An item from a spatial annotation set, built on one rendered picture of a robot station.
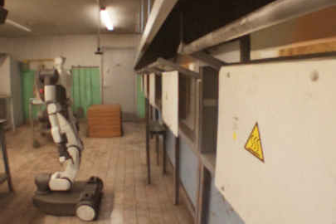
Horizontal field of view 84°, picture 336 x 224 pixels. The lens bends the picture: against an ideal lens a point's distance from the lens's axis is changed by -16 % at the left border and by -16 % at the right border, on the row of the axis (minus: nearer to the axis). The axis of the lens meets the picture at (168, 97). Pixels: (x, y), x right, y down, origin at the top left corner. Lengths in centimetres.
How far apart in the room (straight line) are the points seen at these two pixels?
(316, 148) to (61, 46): 650
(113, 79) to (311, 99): 608
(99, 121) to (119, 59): 221
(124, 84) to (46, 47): 250
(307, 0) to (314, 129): 21
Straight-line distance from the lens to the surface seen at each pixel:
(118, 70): 631
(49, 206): 232
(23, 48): 706
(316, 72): 37
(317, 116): 37
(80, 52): 646
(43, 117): 217
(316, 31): 55
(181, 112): 145
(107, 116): 476
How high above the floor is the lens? 130
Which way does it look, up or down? 6 degrees down
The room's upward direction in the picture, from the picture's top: straight up
